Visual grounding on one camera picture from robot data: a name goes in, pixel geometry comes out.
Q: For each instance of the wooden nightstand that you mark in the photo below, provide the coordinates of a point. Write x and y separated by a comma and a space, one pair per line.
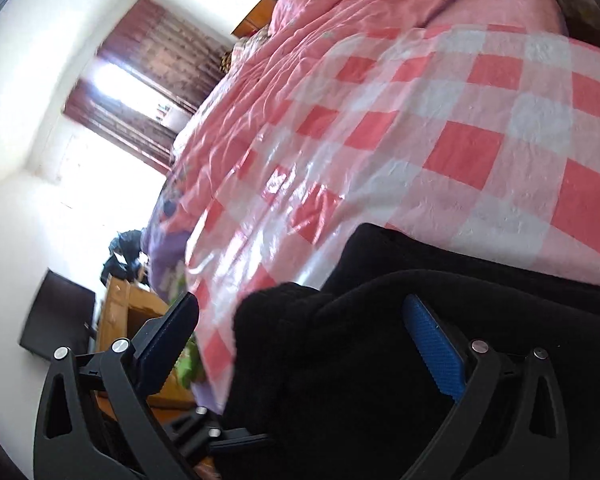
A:
252, 15

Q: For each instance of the dark blue clothes bundle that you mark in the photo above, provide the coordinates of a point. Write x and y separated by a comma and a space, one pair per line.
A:
125, 255

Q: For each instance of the dark red patterned curtain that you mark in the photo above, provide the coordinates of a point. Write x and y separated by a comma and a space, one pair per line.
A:
165, 40
125, 120

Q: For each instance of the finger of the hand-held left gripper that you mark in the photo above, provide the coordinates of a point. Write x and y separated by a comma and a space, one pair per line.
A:
207, 422

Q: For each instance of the green printed sheet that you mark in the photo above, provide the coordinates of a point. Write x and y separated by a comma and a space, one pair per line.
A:
190, 365

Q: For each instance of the wooden cabinet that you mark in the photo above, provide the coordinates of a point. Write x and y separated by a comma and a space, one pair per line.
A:
125, 310

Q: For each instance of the patterned cloth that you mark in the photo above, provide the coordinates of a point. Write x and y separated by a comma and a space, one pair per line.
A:
232, 55

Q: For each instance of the purple printed bed sheet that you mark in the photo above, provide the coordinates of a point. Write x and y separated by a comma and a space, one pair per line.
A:
170, 260

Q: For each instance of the pink quilt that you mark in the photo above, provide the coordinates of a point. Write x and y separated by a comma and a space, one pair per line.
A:
360, 5

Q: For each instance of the pink checkered bed sheet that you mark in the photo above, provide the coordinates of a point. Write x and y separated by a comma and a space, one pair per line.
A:
430, 135

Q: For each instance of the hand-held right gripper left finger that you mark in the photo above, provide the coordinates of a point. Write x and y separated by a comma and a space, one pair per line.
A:
165, 337

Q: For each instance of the black television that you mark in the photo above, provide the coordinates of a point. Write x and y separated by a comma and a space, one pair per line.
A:
55, 315

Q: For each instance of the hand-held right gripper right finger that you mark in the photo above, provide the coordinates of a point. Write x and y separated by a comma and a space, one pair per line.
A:
432, 342

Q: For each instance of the black pants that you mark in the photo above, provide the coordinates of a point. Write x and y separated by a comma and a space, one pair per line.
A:
340, 360

